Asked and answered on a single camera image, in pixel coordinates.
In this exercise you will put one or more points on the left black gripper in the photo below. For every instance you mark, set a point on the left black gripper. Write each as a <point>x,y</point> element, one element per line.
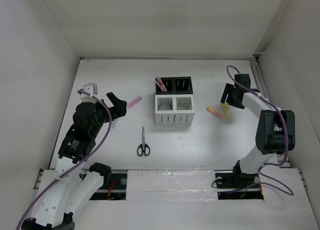
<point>119,109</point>

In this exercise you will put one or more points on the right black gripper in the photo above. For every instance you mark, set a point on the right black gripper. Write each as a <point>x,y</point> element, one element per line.
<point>228,89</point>

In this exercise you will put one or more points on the green highlighter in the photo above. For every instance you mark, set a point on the green highlighter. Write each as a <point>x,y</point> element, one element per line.
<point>114,122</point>

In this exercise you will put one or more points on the yellow highlighter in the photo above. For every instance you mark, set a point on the yellow highlighter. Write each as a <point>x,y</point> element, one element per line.
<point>226,111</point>

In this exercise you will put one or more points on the pink highlighter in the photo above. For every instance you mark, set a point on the pink highlighter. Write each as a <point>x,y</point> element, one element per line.
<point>134,101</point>

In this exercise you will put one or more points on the orange highlighter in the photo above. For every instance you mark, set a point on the orange highlighter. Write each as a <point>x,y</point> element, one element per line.
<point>215,113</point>

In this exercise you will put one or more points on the pink red pen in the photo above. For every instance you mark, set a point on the pink red pen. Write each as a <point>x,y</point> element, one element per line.
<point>159,88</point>

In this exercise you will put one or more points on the clear jar of clips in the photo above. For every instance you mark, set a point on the clear jar of clips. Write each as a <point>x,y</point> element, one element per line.
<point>165,108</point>

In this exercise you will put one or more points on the orange pen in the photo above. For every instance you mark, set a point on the orange pen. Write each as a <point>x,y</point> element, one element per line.
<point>163,86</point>

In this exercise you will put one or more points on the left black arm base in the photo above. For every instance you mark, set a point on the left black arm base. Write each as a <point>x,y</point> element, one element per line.
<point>114,189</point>

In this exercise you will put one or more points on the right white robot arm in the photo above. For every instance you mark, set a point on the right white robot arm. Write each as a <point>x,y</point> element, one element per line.
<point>275,132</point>

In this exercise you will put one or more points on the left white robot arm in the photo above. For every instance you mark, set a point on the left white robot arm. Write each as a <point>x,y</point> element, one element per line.
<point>57,206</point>

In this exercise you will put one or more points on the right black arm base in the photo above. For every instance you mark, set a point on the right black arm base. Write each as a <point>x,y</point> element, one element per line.
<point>232,187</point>

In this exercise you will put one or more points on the white two-slot pen holder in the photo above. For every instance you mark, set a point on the white two-slot pen holder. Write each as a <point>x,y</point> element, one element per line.
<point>182,113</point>

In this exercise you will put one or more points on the black two-slot pen holder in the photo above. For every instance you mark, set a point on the black two-slot pen holder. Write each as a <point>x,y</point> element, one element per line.
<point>175,86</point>

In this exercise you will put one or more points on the aluminium rail right side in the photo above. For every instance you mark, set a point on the aluminium rail right side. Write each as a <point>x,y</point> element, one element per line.
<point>258,76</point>

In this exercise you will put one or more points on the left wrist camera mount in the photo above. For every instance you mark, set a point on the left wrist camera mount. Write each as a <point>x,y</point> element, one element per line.
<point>88,91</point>

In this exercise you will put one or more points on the black handled scissors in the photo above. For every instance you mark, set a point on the black handled scissors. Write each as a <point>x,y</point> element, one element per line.
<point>143,149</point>

